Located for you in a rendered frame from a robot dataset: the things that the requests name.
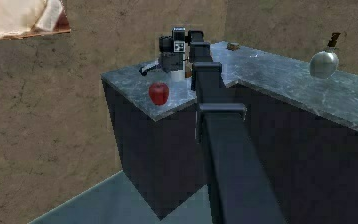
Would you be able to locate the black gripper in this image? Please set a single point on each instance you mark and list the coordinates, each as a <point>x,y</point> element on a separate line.
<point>169,53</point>

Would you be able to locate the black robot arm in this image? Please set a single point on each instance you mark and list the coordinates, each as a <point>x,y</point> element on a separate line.
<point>233,160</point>

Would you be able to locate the red apple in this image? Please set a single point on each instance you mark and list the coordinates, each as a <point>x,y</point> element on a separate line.
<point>159,93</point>

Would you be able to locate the white cup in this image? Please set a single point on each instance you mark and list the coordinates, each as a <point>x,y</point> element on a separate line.
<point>177,75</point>

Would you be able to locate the small brown object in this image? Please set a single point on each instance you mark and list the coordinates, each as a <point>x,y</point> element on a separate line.
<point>188,72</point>

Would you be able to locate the small brown food piece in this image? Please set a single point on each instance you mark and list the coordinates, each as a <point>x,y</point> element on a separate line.
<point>233,46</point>

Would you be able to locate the dark counter with marble top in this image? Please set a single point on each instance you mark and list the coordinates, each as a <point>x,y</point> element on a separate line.
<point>253,140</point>

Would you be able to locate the white cloth with brown edge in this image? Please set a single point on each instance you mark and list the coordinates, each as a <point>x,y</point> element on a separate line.
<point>20,16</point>

